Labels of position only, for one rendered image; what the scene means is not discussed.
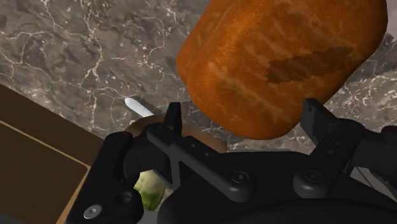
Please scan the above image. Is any dark brown cabinet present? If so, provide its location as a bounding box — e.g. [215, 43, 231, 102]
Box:
[0, 83, 105, 224]

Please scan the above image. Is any orange-brown bread loaf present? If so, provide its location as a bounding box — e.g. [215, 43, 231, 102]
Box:
[176, 0, 389, 141]

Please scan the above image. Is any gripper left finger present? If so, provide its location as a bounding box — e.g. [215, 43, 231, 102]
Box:
[66, 102, 256, 224]

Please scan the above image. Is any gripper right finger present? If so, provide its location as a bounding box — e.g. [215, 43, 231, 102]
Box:
[293, 98, 397, 198]

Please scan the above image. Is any green lumpy fruit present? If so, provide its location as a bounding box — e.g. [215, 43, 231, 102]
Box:
[133, 169, 166, 212]

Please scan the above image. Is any knife with brown handle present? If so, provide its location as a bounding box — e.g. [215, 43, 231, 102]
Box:
[124, 97, 229, 153]

